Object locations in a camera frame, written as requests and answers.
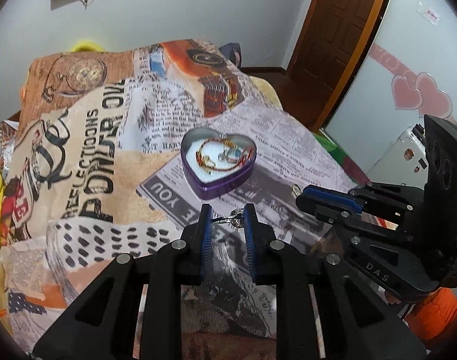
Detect small paper note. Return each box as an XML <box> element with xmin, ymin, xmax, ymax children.
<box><xmin>419</xmin><ymin>5</ymin><xmax>441</xmax><ymax>24</ymax></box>

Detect white sliding wardrobe door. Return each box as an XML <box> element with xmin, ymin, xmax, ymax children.
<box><xmin>324</xmin><ymin>0</ymin><xmax>457</xmax><ymax>186</ymax></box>

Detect purple heart-shaped tin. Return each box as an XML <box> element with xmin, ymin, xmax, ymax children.
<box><xmin>180</xmin><ymin>127</ymin><xmax>258</xmax><ymax>200</ymax></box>

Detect blue grey backpack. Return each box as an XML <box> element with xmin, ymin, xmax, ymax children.
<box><xmin>218</xmin><ymin>43</ymin><xmax>245</xmax><ymax>70</ymax></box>

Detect red gold bracelet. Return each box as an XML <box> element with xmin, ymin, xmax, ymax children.
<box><xmin>196</xmin><ymin>138</ymin><xmax>252</xmax><ymax>172</ymax></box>

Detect white suitcase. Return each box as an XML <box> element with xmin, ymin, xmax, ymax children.
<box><xmin>368</xmin><ymin>124</ymin><xmax>432</xmax><ymax>193</ymax></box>

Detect yellow curved headboard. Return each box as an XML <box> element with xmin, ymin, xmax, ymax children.
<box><xmin>70</xmin><ymin>37</ymin><xmax>106</xmax><ymax>54</ymax></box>

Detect silver charm necklace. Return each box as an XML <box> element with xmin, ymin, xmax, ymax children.
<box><xmin>213</xmin><ymin>210</ymin><xmax>248</xmax><ymax>230</ymax></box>

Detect brown wooden door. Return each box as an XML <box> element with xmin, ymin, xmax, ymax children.
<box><xmin>286</xmin><ymin>0</ymin><xmax>397</xmax><ymax>130</ymax></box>

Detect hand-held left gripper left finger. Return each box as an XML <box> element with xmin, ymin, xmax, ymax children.
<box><xmin>33</xmin><ymin>203</ymin><xmax>214</xmax><ymax>360</ymax></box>

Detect person's right forearm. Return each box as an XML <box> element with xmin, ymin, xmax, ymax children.
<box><xmin>402</xmin><ymin>286</ymin><xmax>457</xmax><ymax>343</ymax></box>

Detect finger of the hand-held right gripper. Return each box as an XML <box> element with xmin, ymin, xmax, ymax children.
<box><xmin>295</xmin><ymin>193</ymin><xmax>406</xmax><ymax>290</ymax></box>
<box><xmin>302</xmin><ymin>181</ymin><xmax>426</xmax><ymax>217</ymax></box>

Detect striped cloth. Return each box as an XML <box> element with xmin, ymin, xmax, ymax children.
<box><xmin>0</xmin><ymin>120</ymin><xmax>24</xmax><ymax>181</ymax></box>

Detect silver blue charm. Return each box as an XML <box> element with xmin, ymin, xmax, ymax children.
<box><xmin>218</xmin><ymin>145</ymin><xmax>241</xmax><ymax>163</ymax></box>

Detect newspaper printed blanket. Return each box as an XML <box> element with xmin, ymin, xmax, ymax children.
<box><xmin>5</xmin><ymin>38</ymin><xmax>360</xmax><ymax>349</ymax></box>

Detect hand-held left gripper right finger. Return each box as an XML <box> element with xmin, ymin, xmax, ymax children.
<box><xmin>243</xmin><ymin>202</ymin><xmax>427</xmax><ymax>360</ymax></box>

